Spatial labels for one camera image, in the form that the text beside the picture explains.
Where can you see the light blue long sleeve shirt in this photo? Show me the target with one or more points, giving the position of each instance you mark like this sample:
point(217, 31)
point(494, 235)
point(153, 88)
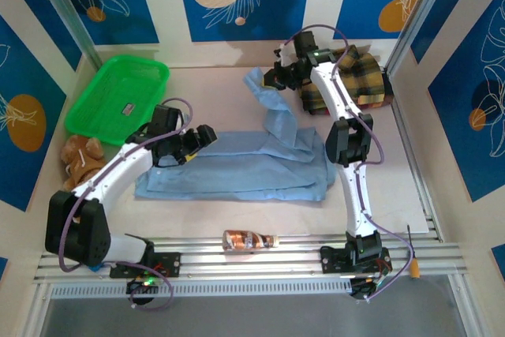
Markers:
point(236, 171)

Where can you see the green plastic basket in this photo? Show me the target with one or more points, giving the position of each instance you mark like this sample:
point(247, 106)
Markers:
point(114, 92)

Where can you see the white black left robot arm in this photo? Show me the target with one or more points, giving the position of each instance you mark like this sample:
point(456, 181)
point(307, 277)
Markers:
point(118, 171)

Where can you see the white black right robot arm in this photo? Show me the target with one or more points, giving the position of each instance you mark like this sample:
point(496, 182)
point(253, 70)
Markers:
point(355, 195)

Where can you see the yellow plaid folded shirt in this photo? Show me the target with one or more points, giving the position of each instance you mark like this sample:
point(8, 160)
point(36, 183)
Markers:
point(359, 76)

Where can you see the brown teddy bear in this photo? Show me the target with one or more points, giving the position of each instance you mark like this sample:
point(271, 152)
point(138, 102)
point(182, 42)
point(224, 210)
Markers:
point(83, 159)

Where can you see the brown plastic bottle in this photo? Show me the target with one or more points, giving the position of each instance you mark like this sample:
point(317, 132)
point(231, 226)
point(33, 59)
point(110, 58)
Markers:
point(242, 240)

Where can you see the black controller board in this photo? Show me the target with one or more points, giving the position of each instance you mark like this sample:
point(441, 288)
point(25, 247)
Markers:
point(365, 289)
point(142, 285)

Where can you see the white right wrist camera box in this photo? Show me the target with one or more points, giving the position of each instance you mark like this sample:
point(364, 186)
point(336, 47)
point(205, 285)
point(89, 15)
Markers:
point(281, 55)

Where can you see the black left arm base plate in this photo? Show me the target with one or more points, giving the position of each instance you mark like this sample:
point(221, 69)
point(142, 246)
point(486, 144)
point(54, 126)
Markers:
point(169, 264)

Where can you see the aluminium corner post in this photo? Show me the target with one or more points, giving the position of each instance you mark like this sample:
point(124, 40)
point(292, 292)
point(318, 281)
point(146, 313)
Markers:
point(67, 9)
point(418, 17)

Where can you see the aluminium side rail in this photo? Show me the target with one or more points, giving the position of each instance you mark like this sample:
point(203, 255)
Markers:
point(406, 128)

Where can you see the aluminium rail bed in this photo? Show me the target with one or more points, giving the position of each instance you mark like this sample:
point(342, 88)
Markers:
point(244, 262)

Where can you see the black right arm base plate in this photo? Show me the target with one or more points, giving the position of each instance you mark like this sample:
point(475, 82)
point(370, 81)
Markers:
point(333, 260)

